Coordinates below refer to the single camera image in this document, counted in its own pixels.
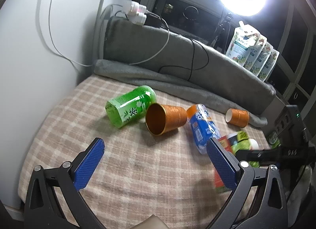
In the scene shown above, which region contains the large orange paper cup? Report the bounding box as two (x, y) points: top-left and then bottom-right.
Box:
(145, 103), (187, 136)

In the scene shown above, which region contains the blue Arctic Ocean bottle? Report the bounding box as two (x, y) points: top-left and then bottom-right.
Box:
(186, 104), (222, 155)

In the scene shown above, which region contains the grapefruit green tea bottle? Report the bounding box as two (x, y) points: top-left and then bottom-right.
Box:
(214, 131), (259, 193)

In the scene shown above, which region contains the refill pouch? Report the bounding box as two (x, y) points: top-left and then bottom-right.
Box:
(244, 35), (267, 70)
(226, 21), (260, 66)
(258, 50), (280, 82)
(250, 42), (273, 76)

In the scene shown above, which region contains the white power strip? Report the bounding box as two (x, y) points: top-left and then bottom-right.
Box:
(123, 1), (147, 26)

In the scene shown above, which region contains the white cable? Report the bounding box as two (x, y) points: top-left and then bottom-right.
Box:
(36, 0), (171, 68)

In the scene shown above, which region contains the small orange paper cup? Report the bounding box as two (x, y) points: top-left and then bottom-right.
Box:
(225, 109), (250, 128)

